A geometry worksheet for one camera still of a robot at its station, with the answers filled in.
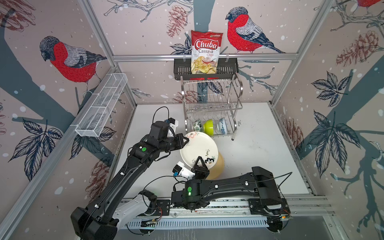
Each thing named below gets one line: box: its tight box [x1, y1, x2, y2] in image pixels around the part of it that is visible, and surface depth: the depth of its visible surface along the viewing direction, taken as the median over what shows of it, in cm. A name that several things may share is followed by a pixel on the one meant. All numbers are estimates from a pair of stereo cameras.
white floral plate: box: [180, 131, 219, 169], surface depth 74 cm
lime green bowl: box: [203, 119, 215, 136], surface depth 93 cm
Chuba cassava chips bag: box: [191, 30, 223, 75], surface depth 86 cm
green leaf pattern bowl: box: [193, 119, 203, 132], surface depth 92 cm
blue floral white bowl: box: [216, 117, 228, 135], surface depth 94 cm
